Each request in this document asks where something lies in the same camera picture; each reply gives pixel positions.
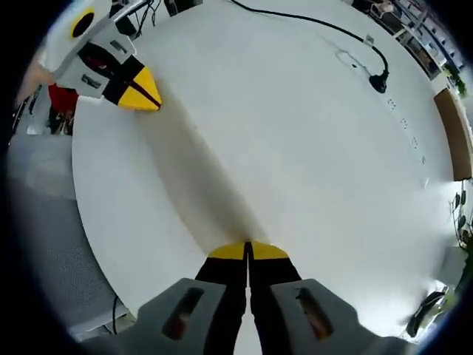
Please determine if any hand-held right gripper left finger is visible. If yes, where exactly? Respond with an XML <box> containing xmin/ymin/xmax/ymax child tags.
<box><xmin>121</xmin><ymin>242</ymin><xmax>248</xmax><ymax>355</ymax></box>

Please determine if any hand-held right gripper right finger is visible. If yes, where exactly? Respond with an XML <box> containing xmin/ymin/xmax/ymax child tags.
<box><xmin>248</xmin><ymin>240</ymin><xmax>374</xmax><ymax>355</ymax></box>

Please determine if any person in red shirt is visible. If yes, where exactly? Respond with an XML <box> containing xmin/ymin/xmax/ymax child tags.
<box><xmin>47</xmin><ymin>83</ymin><xmax>79</xmax><ymax>136</ymax></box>

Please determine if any dark curved object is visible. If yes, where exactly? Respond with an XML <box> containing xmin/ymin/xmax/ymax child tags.
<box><xmin>406</xmin><ymin>290</ymin><xmax>450</xmax><ymax>338</ymax></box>

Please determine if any grey mesh office chair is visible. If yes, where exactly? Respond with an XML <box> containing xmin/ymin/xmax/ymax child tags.
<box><xmin>7</xmin><ymin>177</ymin><xmax>126</xmax><ymax>334</ymax></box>

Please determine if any brown cardboard box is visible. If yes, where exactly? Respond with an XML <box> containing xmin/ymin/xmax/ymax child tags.
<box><xmin>432</xmin><ymin>87</ymin><xmax>473</xmax><ymax>182</ymax></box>

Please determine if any white storage shelf with boxes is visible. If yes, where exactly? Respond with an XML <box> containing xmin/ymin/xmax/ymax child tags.
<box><xmin>372</xmin><ymin>0</ymin><xmax>466</xmax><ymax>78</ymax></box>

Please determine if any small green potted plant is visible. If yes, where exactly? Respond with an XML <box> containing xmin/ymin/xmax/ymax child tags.
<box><xmin>443</xmin><ymin>62</ymin><xmax>469</xmax><ymax>99</ymax></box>

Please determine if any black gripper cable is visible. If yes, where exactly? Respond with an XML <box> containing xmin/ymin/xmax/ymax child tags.
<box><xmin>109</xmin><ymin>294</ymin><xmax>120</xmax><ymax>334</ymax></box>

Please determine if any black power cable with plug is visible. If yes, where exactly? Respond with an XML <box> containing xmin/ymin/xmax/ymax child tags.
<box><xmin>231</xmin><ymin>0</ymin><xmax>392</xmax><ymax>93</ymax></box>

